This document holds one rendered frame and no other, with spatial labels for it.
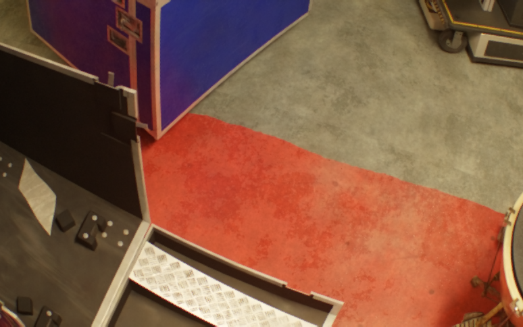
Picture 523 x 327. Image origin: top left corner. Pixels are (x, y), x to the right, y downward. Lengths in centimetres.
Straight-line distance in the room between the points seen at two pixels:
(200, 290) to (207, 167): 64
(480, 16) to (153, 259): 212
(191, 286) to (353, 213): 78
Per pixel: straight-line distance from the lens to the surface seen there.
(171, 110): 293
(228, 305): 269
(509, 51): 377
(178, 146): 316
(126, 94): 214
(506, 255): 221
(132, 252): 271
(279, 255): 291
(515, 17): 368
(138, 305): 276
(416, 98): 348
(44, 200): 288
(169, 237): 278
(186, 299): 267
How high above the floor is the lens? 259
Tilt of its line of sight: 56 degrees down
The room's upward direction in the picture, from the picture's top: 8 degrees clockwise
